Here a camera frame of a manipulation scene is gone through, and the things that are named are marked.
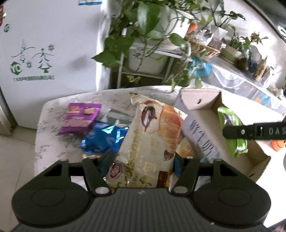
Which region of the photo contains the white plant stand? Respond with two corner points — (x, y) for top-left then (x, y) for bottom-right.
(116, 33), (191, 88)

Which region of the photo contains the floral tablecloth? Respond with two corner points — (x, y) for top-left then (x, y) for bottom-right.
(33, 85), (186, 179)

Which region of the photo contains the purple snack bag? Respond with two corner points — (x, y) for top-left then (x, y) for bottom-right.
(57, 103), (102, 137)

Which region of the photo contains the wicker basket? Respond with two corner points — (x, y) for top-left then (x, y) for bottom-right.
(189, 39), (220, 59)

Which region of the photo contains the brown teapot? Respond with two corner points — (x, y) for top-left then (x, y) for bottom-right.
(235, 57), (249, 72)

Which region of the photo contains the pothos plant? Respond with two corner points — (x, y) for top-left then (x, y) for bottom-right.
(91, 0), (246, 90)

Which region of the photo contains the croissant snack bag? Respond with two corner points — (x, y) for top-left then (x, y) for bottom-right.
(106, 93), (188, 189)

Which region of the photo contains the orange smiley cup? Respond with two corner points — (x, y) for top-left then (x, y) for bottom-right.
(271, 140), (286, 152)

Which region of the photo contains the small green potted plant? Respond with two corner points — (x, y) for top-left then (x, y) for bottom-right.
(220, 32), (268, 63)

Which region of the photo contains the cardboard box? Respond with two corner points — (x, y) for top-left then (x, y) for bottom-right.
(175, 88), (283, 182)

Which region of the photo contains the green snack bag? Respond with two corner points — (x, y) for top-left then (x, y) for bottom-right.
(217, 106), (248, 158)

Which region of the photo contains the white plant pot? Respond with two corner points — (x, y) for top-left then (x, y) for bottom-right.
(159, 6), (194, 39)

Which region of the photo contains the white refrigerator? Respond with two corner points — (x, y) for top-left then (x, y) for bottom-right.
(1, 1), (110, 128)

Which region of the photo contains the blue foil snack bag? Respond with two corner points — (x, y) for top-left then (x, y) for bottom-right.
(80, 121), (129, 155)

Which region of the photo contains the silver foil snack bag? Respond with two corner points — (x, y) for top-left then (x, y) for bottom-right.
(102, 109), (133, 127)

